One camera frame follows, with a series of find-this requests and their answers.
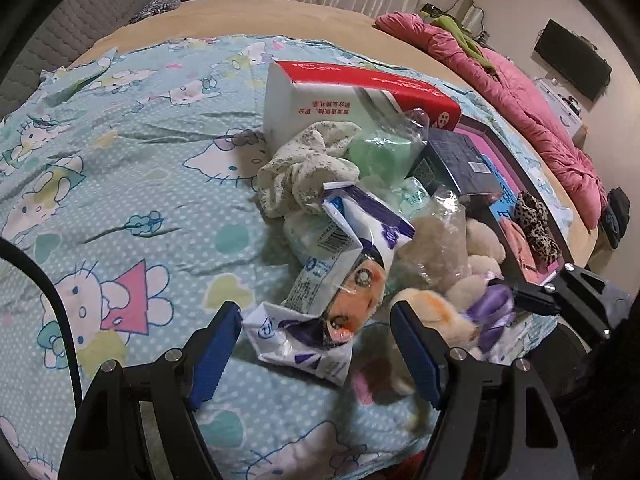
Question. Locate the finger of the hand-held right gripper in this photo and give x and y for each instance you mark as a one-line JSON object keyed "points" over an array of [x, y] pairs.
{"points": [[540, 300]]}

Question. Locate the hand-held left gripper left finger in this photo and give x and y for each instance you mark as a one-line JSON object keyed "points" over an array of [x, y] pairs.
{"points": [[215, 360]]}

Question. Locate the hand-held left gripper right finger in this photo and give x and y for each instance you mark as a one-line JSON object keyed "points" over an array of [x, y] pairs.
{"points": [[417, 360]]}

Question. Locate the plush toy with orange patch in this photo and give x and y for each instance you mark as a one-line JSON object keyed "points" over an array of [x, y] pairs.
{"points": [[435, 320]]}

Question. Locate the leopard print cloth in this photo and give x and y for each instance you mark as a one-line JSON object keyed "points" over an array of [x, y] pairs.
{"points": [[537, 230]]}

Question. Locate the white and purple packet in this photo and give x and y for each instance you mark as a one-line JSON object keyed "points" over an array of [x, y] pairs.
{"points": [[285, 340], [350, 220]]}

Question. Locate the pink box with purple rim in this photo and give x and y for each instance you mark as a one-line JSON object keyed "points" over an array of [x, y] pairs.
{"points": [[505, 175]]}

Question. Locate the large green floral tissue packet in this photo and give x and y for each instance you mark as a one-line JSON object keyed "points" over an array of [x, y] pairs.
{"points": [[302, 235]]}

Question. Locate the small green tissue packet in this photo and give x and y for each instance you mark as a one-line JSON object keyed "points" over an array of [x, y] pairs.
{"points": [[414, 197]]}

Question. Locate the white floral cloth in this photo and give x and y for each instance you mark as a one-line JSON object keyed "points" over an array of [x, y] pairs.
{"points": [[300, 170]]}

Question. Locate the purple satin cloth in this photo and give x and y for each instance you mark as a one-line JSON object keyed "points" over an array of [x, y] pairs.
{"points": [[492, 310]]}

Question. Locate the pink cloth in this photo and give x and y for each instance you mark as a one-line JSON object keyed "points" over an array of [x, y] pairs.
{"points": [[520, 250]]}

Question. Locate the cream plush toy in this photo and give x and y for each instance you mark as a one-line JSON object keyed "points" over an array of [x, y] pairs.
{"points": [[482, 240]]}

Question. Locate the black bag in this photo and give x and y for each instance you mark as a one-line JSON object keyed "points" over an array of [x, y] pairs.
{"points": [[615, 215]]}

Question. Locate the beige plush toy in bag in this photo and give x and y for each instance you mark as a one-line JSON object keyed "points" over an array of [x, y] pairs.
{"points": [[435, 245]]}

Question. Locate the dark blue box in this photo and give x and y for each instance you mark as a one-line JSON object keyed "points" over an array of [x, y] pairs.
{"points": [[460, 160]]}

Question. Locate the white drawer cabinet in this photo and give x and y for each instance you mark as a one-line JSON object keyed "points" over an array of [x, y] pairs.
{"points": [[567, 110]]}

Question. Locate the pink quilt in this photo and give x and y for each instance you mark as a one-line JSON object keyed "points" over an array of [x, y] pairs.
{"points": [[525, 100]]}

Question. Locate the mint green packet in bag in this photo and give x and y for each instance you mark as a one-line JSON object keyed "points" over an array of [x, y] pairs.
{"points": [[380, 150]]}

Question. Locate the cartoon cat printed blanket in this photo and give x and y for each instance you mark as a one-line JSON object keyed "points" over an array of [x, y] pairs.
{"points": [[125, 160]]}

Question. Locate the green cloth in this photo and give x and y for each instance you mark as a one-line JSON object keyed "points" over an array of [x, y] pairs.
{"points": [[470, 45]]}

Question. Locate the red and white tissue box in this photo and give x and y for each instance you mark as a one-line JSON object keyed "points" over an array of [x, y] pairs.
{"points": [[310, 100]]}

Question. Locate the black flat device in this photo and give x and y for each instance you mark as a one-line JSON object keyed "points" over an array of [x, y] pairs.
{"points": [[431, 9]]}

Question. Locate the tan round bed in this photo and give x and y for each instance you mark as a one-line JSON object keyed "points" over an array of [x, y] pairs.
{"points": [[300, 20]]}

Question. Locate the grey quilted sofa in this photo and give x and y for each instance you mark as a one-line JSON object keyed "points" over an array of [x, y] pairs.
{"points": [[75, 35]]}

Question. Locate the dark floral cloth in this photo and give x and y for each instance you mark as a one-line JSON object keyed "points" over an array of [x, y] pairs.
{"points": [[152, 10]]}

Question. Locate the black wall television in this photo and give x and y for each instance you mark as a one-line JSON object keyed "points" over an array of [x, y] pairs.
{"points": [[575, 60]]}

